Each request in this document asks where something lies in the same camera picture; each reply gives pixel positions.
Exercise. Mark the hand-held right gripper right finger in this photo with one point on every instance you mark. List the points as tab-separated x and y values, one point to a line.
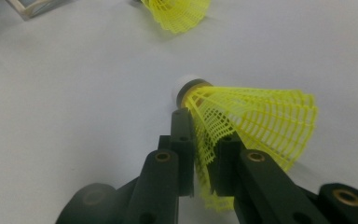
227	168

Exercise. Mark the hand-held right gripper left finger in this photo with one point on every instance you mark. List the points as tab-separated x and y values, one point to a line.
185	155

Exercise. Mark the yellow shuttlecock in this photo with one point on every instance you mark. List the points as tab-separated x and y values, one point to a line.
180	17
261	118

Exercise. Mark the clear plastic bag beige trim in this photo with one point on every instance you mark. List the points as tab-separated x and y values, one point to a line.
28	11

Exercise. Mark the white table sheet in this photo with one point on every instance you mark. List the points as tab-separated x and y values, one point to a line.
74	93

